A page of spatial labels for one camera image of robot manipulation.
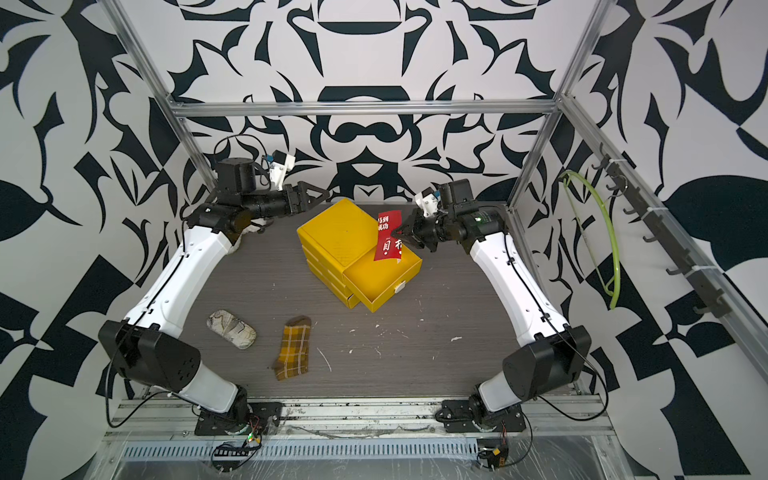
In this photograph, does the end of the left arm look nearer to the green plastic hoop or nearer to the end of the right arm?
the end of the right arm

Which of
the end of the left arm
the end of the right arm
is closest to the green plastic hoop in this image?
the end of the right arm

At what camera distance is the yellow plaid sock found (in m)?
0.82
